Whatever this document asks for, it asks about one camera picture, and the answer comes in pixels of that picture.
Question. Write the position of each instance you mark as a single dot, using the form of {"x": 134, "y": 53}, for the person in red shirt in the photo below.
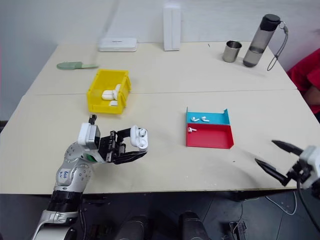
{"x": 306, "y": 72}

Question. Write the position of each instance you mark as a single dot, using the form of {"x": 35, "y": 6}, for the yellow plastic bin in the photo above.
{"x": 96, "y": 100}

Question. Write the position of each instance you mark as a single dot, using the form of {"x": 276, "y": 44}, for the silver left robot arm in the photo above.
{"x": 75, "y": 172}

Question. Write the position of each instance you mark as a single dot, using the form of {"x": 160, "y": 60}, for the green flat paddle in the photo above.
{"x": 68, "y": 65}

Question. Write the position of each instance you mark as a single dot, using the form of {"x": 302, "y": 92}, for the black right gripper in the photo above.
{"x": 298, "y": 172}

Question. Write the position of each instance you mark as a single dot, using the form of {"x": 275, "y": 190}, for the dark rounded shape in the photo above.
{"x": 135, "y": 228}
{"x": 192, "y": 226}

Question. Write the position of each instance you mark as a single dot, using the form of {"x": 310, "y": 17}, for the red tray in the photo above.
{"x": 212, "y": 136}

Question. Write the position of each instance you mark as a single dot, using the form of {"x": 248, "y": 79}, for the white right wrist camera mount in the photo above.
{"x": 311, "y": 160}

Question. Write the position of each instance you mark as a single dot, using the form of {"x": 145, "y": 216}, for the steel cup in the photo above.
{"x": 231, "y": 52}

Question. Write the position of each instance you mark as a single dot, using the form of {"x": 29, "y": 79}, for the closed white earbud case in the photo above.
{"x": 113, "y": 103}
{"x": 117, "y": 90}
{"x": 107, "y": 95}

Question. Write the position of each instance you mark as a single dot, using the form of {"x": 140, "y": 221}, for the grey transparent water bottle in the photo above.
{"x": 257, "y": 40}

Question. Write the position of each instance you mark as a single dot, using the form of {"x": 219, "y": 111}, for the white earbud case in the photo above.
{"x": 117, "y": 90}
{"x": 107, "y": 95}
{"x": 113, "y": 103}
{"x": 137, "y": 142}

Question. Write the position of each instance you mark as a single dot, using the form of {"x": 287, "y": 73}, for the black floor device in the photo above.
{"x": 238, "y": 228}

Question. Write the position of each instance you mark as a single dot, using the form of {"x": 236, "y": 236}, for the blue tray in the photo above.
{"x": 215, "y": 118}

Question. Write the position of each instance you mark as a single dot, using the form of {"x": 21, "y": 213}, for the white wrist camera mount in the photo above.
{"x": 86, "y": 136}
{"x": 311, "y": 160}

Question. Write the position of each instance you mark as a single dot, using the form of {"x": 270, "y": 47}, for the tall white box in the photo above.
{"x": 172, "y": 30}

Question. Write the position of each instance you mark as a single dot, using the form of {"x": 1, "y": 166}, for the white earbud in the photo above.
{"x": 142, "y": 132}
{"x": 205, "y": 119}
{"x": 191, "y": 129}
{"x": 194, "y": 119}

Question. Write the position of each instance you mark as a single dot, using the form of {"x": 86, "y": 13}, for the flat white box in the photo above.
{"x": 117, "y": 45}

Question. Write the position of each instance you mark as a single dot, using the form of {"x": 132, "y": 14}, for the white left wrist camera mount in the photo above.
{"x": 86, "y": 136}

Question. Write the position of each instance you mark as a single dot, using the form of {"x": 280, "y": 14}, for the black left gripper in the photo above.
{"x": 110, "y": 147}

